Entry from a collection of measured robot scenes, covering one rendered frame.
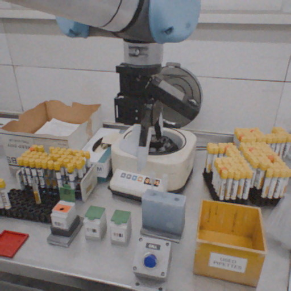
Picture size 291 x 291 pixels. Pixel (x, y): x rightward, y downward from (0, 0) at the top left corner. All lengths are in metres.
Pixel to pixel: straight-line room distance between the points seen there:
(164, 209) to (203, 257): 0.14
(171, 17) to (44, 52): 0.94
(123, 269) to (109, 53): 0.76
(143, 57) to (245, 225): 0.45
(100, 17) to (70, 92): 0.93
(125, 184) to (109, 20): 0.58
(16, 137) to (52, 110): 0.28
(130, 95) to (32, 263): 0.43
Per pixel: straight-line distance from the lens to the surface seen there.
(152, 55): 0.54
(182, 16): 0.36
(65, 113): 1.20
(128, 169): 0.86
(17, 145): 1.01
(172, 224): 0.72
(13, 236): 0.81
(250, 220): 0.73
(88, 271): 0.69
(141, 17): 0.35
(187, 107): 0.56
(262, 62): 1.07
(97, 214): 0.71
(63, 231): 0.74
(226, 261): 0.64
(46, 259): 0.73
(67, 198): 0.74
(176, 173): 0.82
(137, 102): 0.56
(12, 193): 0.91
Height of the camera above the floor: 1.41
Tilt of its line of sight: 28 degrees down
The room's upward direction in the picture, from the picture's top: straight up
